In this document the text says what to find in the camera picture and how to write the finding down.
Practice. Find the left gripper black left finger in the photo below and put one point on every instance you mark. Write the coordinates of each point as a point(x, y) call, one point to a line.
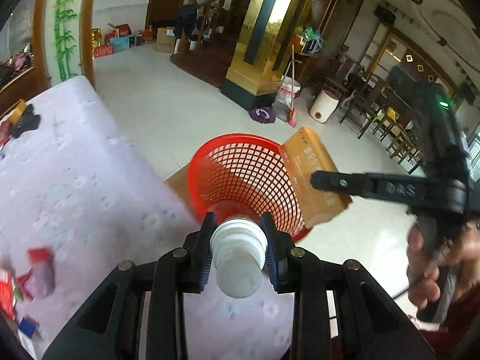
point(139, 310)

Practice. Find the red crumpled snack bag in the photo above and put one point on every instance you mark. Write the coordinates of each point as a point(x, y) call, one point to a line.
point(7, 297)

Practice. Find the white medicine box blue stripe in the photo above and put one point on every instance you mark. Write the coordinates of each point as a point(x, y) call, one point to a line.
point(28, 327)

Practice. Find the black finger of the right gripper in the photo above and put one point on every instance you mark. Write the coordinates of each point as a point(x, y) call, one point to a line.
point(415, 192)

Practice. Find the cardboard-wrapped stool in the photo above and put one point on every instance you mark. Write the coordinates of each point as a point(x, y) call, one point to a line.
point(177, 182)

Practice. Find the yellow tape roll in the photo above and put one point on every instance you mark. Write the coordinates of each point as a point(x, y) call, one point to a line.
point(17, 111)

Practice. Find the golden pillar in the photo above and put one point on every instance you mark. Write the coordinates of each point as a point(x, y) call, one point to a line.
point(261, 54)

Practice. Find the broom and dustpan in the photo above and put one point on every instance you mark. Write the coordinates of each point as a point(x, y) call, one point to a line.
point(283, 112)

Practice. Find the floral purple tablecloth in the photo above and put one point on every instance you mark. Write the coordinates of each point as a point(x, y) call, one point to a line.
point(77, 186)

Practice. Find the black remote pouch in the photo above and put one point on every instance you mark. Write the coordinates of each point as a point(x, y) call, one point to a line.
point(29, 121)

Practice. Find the white cylindrical stool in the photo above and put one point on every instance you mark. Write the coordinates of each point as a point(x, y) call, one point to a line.
point(324, 105)

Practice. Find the white plastic bottle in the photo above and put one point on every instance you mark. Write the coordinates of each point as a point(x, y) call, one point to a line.
point(238, 247)

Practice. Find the cardboard carton on floor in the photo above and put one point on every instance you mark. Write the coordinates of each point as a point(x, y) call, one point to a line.
point(165, 40)

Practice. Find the white plastic bucket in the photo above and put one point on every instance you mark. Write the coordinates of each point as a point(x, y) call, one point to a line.
point(287, 91)

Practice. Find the brown snack wrapper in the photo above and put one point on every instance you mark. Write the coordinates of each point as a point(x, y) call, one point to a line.
point(39, 281)

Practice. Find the wall television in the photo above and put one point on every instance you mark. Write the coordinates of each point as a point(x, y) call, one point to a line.
point(409, 88)

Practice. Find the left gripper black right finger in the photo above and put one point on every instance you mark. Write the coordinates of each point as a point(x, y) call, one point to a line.
point(340, 311)

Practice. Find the wooden chair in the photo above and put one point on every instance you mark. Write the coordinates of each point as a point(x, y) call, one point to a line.
point(367, 102)

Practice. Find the red plastic mesh basket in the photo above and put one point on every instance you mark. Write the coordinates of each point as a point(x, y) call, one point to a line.
point(241, 173)

